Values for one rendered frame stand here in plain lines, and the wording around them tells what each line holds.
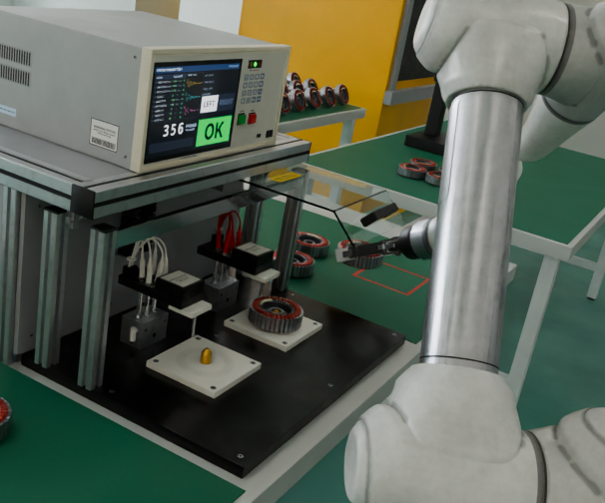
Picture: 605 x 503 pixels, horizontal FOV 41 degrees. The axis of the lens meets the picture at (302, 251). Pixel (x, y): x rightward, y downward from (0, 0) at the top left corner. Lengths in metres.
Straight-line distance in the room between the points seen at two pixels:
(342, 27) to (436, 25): 3.97
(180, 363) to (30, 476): 0.37
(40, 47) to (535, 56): 0.82
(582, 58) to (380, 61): 3.85
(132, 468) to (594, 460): 0.65
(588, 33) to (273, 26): 4.25
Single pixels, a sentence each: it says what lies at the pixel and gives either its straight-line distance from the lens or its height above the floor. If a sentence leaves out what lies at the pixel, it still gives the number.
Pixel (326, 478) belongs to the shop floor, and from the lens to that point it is 2.62.
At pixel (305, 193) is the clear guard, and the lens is 1.59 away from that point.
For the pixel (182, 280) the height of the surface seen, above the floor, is 0.92.
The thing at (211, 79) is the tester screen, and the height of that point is 1.26.
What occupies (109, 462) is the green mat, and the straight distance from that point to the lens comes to 1.28.
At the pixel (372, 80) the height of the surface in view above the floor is 0.84.
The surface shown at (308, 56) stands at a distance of 5.23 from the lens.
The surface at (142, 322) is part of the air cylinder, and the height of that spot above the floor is 0.82.
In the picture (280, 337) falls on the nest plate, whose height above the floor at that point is 0.78.
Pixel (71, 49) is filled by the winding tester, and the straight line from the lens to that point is 1.45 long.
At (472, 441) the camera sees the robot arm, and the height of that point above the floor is 1.01.
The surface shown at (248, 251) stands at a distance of 1.64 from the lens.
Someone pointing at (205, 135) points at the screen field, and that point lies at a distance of 1.50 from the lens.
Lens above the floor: 1.51
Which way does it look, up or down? 20 degrees down
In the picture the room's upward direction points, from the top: 10 degrees clockwise
